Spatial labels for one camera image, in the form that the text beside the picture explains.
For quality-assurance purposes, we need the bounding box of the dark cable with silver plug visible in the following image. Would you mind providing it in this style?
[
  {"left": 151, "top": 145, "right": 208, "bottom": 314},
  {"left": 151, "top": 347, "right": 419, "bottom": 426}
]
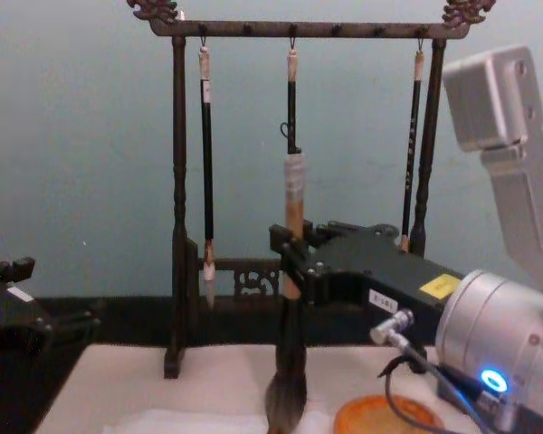
[{"left": 369, "top": 308, "right": 486, "bottom": 434}]

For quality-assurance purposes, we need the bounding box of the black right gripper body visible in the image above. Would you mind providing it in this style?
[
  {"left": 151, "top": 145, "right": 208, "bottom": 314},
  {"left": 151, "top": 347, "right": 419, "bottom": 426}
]
[{"left": 304, "top": 229, "right": 465, "bottom": 348}]

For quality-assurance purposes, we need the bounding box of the orange round dish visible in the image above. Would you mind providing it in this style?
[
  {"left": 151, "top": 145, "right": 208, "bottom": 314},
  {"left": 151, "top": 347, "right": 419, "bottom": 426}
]
[{"left": 333, "top": 393, "right": 445, "bottom": 434}]

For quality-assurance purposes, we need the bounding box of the thin black calligraphy brush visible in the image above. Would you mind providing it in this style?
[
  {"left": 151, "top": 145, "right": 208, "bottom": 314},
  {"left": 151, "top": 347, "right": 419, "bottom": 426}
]
[{"left": 399, "top": 49, "right": 426, "bottom": 254}]

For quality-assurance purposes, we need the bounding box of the dark wooden brush rack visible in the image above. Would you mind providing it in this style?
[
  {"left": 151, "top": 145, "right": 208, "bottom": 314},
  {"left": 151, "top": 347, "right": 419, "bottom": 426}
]
[{"left": 126, "top": 0, "right": 497, "bottom": 381}]

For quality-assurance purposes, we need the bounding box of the white paper sheet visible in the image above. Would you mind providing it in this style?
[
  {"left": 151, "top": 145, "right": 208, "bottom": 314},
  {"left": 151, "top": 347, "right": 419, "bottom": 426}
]
[{"left": 100, "top": 405, "right": 341, "bottom": 434}]

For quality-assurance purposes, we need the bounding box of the white felt mat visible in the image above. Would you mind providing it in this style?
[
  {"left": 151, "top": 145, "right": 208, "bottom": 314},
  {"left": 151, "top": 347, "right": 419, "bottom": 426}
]
[{"left": 34, "top": 341, "right": 486, "bottom": 434}]

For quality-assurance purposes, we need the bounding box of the black brush with white tip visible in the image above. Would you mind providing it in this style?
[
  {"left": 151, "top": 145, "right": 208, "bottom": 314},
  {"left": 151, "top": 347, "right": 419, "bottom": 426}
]
[{"left": 197, "top": 44, "right": 219, "bottom": 311}]

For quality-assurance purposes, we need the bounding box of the large bamboo-ferrule calligraphy brush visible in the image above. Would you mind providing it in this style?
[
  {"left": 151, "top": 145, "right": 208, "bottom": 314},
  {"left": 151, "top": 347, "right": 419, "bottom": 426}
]
[{"left": 263, "top": 47, "right": 310, "bottom": 431}]

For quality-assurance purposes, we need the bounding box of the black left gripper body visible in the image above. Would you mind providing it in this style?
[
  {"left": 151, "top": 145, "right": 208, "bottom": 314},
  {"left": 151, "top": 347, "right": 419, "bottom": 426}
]
[{"left": 0, "top": 273, "right": 101, "bottom": 434}]

